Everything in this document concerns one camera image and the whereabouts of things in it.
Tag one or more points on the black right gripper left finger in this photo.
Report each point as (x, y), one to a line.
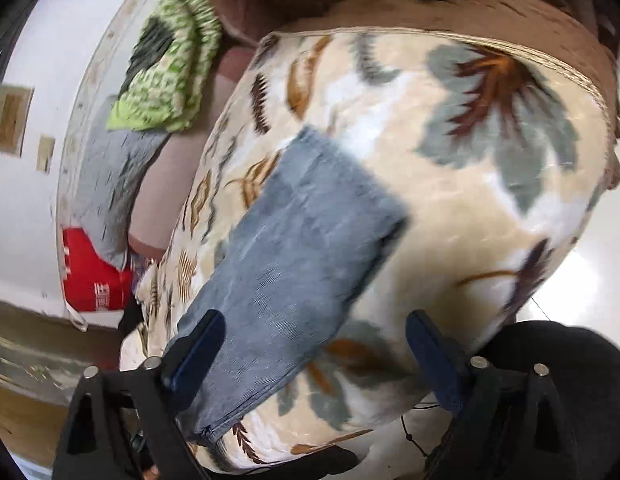
(95, 444)

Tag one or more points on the red shopping bag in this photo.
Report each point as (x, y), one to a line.
(95, 293)

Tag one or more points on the dark grey folded garment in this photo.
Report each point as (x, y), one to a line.
(154, 40)

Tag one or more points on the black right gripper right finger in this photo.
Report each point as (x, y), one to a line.
(517, 405)

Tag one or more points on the grey-blue denim pants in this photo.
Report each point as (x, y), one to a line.
(291, 270)

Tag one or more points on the grey quilted pillow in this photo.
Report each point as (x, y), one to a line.
(112, 168)

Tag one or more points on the cream leaf-print blanket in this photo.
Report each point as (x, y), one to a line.
(498, 151)

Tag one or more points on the green patterned folded cloth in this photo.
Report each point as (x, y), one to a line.
(167, 96)

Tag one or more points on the pink-brown bed sheet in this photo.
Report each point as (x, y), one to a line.
(167, 182)

